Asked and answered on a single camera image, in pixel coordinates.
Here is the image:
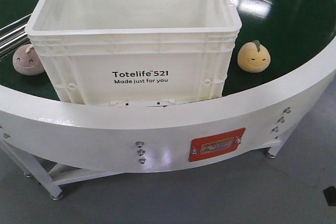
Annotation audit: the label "yellow plush ball green leaf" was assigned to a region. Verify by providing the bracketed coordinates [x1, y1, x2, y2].
[237, 40, 271, 73]

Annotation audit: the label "white plastic tote box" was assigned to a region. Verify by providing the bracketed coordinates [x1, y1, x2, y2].
[25, 0, 242, 106]

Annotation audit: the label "red warning plate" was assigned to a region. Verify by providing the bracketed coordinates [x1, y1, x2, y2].
[188, 127, 246, 162]

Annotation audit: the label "white curved conveyor frame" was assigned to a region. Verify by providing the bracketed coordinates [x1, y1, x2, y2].
[1, 41, 335, 199]

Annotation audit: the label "pink smiling plush ball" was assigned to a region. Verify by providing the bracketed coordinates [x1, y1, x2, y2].
[13, 44, 45, 76]

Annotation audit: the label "steel conveyor rollers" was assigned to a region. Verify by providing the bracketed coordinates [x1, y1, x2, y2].
[1, 14, 31, 60]

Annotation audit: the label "black object at floor edge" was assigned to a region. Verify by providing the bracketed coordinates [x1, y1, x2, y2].
[323, 186, 336, 206]

